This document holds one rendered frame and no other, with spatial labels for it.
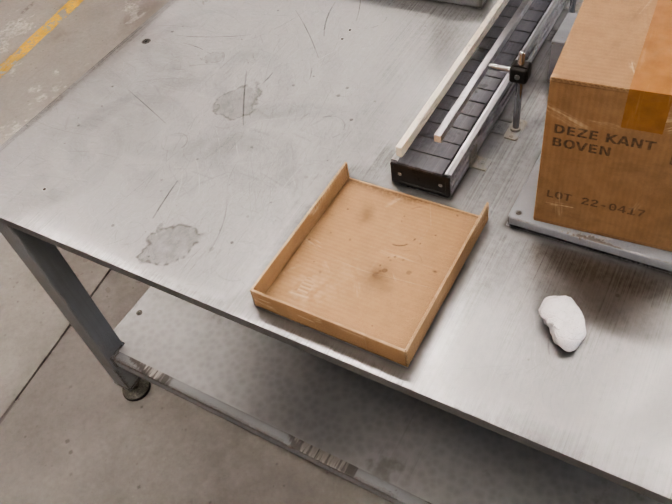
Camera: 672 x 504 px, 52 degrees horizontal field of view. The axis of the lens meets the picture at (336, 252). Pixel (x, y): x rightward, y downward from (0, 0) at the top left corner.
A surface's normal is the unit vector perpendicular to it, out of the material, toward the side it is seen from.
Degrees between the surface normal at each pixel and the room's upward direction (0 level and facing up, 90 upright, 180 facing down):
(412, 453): 1
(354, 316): 0
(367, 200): 0
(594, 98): 90
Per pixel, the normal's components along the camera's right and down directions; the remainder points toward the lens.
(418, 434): -0.13, -0.65
